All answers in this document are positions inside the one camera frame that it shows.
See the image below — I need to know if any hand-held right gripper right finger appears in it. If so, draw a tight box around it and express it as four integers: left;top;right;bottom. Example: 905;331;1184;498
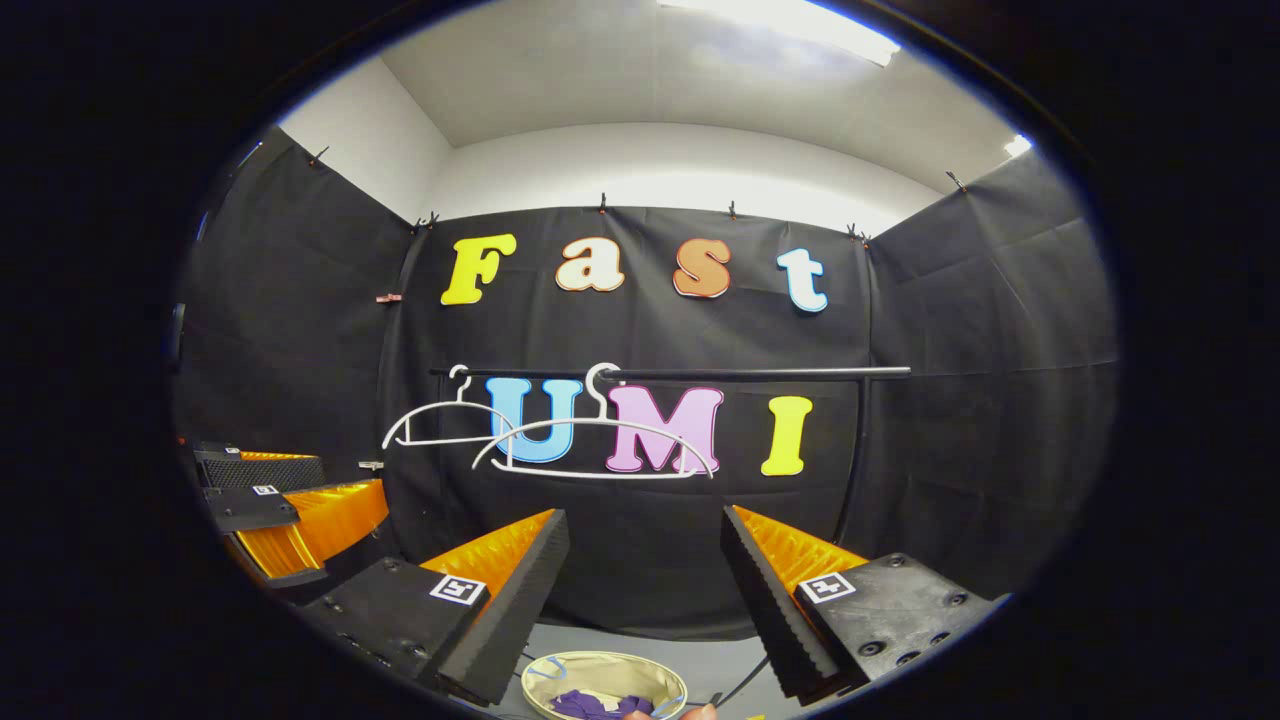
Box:
720;505;1009;703

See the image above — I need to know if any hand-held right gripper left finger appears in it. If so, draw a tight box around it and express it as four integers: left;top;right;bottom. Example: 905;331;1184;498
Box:
298;508;571;707

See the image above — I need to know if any beige laundry hamper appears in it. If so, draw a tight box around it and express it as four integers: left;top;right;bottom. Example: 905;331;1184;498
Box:
520;650;689;720

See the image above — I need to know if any purple corduroy shirt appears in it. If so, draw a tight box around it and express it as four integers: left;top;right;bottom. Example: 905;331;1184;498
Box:
550;688;656;720

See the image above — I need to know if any white plastic hanger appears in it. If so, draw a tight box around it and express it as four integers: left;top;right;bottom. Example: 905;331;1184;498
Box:
382;364;521;451
472;362;717;481

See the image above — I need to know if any black backdrop cloth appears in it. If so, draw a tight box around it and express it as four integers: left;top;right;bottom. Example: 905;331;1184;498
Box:
170;125;1119;641

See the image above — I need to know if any row of black clips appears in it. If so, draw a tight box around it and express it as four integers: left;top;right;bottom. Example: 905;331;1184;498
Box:
308;145;969;246

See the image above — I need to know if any large ceiling light panel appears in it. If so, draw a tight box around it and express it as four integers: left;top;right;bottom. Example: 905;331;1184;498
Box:
655;0;901;67

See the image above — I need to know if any black cable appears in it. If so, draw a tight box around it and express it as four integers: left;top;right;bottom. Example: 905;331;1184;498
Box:
705;655;771;706

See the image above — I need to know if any black clothes rail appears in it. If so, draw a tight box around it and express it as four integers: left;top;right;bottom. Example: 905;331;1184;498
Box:
430;365;913;546

